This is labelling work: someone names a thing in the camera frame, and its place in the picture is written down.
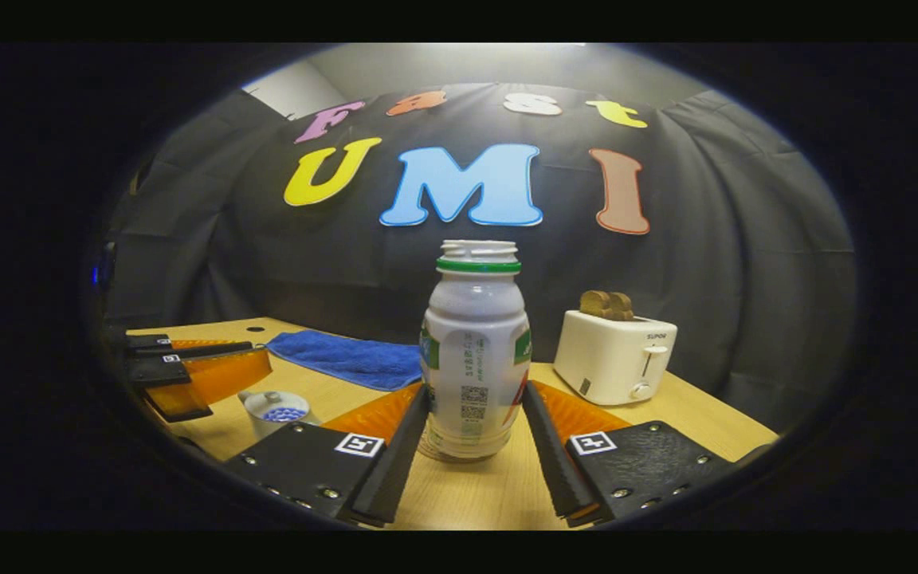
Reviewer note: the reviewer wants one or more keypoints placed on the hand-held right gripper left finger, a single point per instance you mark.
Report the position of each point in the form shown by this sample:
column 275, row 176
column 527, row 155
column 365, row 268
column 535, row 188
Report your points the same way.
column 395, row 466

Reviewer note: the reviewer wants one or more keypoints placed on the black backdrop cloth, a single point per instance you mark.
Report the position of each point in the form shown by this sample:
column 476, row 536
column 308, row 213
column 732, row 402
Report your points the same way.
column 706, row 279

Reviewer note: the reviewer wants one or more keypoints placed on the white toaster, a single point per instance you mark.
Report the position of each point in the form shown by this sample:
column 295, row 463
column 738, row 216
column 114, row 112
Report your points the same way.
column 610, row 359

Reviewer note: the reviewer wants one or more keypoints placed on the white ceramic teacup with spout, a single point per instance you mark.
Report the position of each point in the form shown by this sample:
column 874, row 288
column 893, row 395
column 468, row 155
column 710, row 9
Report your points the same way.
column 256, row 430

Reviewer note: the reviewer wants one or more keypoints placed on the brown bread slice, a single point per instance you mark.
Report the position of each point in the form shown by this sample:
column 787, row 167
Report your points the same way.
column 594, row 304
column 623, row 308

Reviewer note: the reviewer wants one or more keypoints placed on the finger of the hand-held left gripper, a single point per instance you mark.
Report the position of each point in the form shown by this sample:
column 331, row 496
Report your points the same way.
column 220, row 379
column 188, row 349

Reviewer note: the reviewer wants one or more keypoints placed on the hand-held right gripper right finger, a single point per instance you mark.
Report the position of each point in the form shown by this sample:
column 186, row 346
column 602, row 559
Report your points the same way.
column 559, row 466

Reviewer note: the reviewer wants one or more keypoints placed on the white teacup lid blue pattern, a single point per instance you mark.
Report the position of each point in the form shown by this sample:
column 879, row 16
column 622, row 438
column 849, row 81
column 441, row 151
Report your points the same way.
column 284, row 402

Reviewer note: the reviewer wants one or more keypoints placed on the white plastic water bottle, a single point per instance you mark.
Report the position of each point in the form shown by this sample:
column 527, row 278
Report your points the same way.
column 475, row 351

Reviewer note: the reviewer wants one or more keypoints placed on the blue towel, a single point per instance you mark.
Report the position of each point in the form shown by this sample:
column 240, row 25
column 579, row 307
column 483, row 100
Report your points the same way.
column 355, row 359

